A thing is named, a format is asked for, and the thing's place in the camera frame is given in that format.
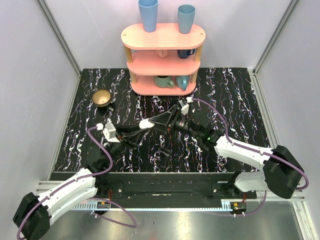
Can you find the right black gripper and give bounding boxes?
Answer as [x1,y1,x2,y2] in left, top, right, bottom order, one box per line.
[148,104,202,140]

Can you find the white earbuds charging case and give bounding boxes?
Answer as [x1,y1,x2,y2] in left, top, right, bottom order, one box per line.
[138,118,155,129]

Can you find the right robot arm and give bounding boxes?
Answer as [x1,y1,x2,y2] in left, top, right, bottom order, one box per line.
[139,105,304,199]

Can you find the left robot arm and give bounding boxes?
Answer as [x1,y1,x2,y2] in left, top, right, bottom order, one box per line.
[13,119,155,240]

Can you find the small black clip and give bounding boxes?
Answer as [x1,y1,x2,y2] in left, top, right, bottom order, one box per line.
[159,147,172,158]

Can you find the green ceramic mug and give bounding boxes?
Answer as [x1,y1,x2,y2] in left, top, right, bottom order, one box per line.
[154,75,175,88]

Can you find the gold bowl with dark rim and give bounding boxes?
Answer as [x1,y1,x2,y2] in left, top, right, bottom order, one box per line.
[92,89,112,107]

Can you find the light blue ceramic mug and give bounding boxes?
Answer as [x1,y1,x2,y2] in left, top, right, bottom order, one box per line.
[175,75,190,91]

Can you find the pink three-tier wooden shelf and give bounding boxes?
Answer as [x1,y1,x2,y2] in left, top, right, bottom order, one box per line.
[121,23,206,96]

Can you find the pink mug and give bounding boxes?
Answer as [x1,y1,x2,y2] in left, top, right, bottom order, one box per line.
[156,49,169,58]

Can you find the dark blue mug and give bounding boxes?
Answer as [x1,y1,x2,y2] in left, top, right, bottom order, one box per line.
[177,48,196,59]

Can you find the right blue plastic tumbler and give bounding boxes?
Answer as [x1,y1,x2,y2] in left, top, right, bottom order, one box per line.
[177,4,196,34]

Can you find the blue plastic tumbler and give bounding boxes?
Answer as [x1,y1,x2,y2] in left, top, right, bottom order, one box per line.
[177,4,196,34]
[138,0,158,33]

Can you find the left blue plastic tumbler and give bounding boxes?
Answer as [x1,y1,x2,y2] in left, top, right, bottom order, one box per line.
[138,0,158,33]

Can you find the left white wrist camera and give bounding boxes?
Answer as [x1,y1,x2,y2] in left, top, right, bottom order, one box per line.
[96,123,120,143]

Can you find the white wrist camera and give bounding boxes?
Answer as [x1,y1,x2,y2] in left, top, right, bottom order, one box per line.
[96,123,120,143]
[178,97,193,116]

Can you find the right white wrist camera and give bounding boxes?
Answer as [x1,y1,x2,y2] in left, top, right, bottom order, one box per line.
[178,97,193,116]

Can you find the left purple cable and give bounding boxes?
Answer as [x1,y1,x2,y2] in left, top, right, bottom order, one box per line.
[16,125,138,239]

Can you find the purple cable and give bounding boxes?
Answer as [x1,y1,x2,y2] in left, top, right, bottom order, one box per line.
[189,97,309,217]
[16,125,138,239]

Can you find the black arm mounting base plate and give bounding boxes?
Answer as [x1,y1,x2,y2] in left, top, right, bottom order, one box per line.
[93,172,257,200]

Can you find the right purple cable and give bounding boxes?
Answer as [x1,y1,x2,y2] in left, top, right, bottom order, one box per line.
[189,97,309,217]

